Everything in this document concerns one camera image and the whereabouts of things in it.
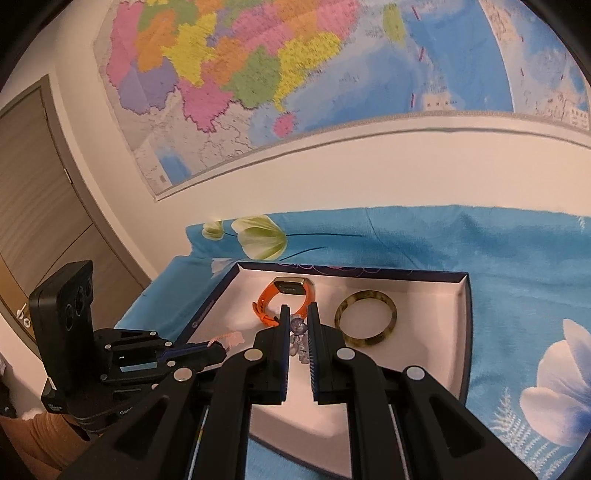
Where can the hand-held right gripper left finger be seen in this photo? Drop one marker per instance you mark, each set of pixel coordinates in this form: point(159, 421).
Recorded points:
point(285, 369)

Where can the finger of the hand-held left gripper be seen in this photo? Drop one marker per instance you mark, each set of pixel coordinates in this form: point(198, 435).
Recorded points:
point(189, 350)
point(213, 357)

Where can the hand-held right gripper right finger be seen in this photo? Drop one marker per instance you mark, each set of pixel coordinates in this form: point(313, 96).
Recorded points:
point(314, 360)

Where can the pink crystal pendant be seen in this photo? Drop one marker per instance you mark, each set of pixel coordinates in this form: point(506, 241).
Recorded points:
point(233, 339)

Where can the navy jewelry box tray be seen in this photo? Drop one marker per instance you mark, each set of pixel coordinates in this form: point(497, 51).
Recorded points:
point(415, 314)

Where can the person's left forearm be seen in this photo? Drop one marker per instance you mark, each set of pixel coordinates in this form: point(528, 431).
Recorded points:
point(41, 438)

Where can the orange smartwatch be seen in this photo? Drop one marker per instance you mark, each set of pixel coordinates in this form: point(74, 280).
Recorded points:
point(268, 295)

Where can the green mottled bangle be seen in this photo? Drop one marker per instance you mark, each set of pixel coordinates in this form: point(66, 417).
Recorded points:
point(390, 323)

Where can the brown wooden door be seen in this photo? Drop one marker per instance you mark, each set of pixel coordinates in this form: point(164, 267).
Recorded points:
point(37, 184)

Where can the blue floral bed sheet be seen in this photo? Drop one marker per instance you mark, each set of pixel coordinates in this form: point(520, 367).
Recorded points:
point(508, 258)

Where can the colourful wall map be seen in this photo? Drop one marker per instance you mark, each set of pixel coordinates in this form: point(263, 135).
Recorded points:
point(277, 69)

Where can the blue wall map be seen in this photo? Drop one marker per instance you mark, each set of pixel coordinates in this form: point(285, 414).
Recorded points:
point(545, 69)

